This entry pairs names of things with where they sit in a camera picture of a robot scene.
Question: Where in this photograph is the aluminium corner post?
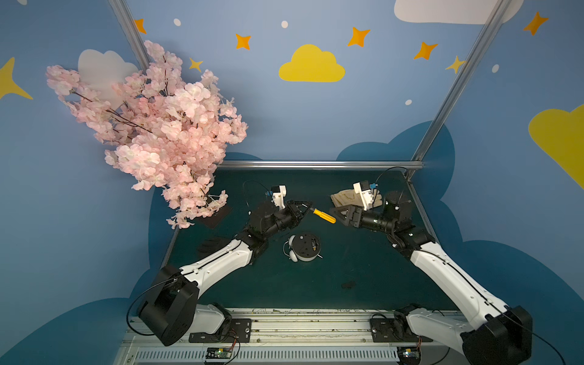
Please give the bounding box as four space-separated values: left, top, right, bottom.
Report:
412 0 513 164
108 0 150 71

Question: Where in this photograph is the aluminium corner post left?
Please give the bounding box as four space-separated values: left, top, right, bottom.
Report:
108 0 150 71

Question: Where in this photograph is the pink cherry blossom tree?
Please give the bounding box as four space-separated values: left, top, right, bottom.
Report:
46 41 248 229

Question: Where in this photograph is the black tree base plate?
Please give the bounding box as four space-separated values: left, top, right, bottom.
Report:
196 205 232 229

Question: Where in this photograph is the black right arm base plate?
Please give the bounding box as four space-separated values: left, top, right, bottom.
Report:
370 313 433 343

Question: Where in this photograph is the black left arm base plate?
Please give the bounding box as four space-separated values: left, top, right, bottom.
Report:
189 319 252 343

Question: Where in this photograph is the white round alarm clock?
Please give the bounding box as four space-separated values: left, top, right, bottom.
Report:
283 233 322 262

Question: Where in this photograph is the aluminium front mounting rail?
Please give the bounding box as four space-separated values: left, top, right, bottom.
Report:
115 305 465 364

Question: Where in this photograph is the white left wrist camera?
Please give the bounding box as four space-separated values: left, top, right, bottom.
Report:
271 185 287 210

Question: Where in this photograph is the right controller circuit board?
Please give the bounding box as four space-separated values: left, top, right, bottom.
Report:
397 348 421 365

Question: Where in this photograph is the aluminium corner post right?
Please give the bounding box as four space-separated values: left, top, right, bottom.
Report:
412 0 513 164

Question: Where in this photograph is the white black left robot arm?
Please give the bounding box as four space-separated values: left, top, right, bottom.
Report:
138 201 313 346

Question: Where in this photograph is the yellow handled screwdriver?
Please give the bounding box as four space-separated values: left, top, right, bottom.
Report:
310 208 336 224

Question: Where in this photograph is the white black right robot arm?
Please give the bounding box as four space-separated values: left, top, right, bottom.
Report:
329 192 532 364

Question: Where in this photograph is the grey blue sock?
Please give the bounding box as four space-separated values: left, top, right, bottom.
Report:
196 237 231 259

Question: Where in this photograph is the controller circuit board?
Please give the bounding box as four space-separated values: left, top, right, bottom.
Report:
204 348 232 363
397 348 421 365

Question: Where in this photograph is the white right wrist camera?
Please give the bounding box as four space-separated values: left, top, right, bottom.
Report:
353 180 382 211

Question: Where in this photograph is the left controller circuit board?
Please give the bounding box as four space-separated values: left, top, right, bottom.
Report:
204 348 232 363

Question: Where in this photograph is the aluminium back rail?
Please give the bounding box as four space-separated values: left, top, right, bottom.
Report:
219 161 424 170

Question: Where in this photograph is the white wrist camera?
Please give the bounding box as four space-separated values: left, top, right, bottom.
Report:
353 180 382 211
271 185 287 210

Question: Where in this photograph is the cream work glove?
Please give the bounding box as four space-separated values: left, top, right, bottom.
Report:
330 189 363 208

